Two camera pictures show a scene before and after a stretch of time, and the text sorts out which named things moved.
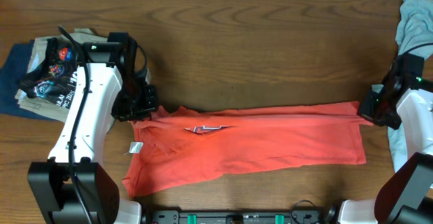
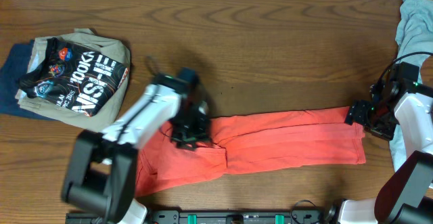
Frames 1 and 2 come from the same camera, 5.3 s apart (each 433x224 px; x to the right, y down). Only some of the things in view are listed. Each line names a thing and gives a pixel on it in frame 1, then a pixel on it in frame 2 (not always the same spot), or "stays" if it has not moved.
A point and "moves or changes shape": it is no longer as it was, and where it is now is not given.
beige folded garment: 42,105 stays
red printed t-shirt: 181,145 moves or changes shape
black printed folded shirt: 55,80 stays
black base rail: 240,217 stays
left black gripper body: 136,107 → 189,138
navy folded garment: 15,66 stays
